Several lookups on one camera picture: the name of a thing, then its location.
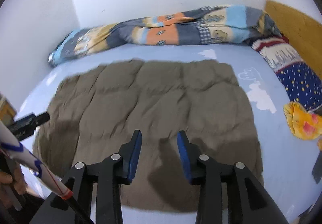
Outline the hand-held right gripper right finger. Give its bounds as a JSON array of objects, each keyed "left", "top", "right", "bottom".
[{"left": 177, "top": 130, "right": 290, "bottom": 224}]

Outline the wooden headboard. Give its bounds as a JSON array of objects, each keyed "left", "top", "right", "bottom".
[{"left": 264, "top": 0, "right": 322, "bottom": 74}]

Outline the brown padded jacket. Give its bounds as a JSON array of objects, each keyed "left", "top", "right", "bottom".
[{"left": 32, "top": 59, "right": 264, "bottom": 213}]

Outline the yellow floral scarf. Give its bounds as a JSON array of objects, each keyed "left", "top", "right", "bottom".
[{"left": 284, "top": 101, "right": 322, "bottom": 150}]

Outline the black curved object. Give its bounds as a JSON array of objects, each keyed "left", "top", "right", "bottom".
[{"left": 312, "top": 149, "right": 322, "bottom": 184}]

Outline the navy star-print pillow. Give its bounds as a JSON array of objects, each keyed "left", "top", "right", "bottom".
[{"left": 252, "top": 35, "right": 322, "bottom": 114}]

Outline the patchwork tree-print blanket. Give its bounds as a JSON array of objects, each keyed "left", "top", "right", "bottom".
[{"left": 48, "top": 5, "right": 282, "bottom": 68}]

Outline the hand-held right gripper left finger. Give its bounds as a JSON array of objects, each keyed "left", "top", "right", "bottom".
[{"left": 29, "top": 130, "right": 142, "bottom": 224}]

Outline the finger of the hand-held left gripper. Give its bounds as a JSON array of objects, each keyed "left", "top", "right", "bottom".
[{"left": 9, "top": 112, "right": 51, "bottom": 142}]

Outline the person's left hand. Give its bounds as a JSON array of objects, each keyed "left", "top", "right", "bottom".
[{"left": 0, "top": 163, "right": 28, "bottom": 195}]

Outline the light blue cloud-print bed sheet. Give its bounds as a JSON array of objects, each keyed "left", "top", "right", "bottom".
[{"left": 19, "top": 43, "right": 322, "bottom": 224}]

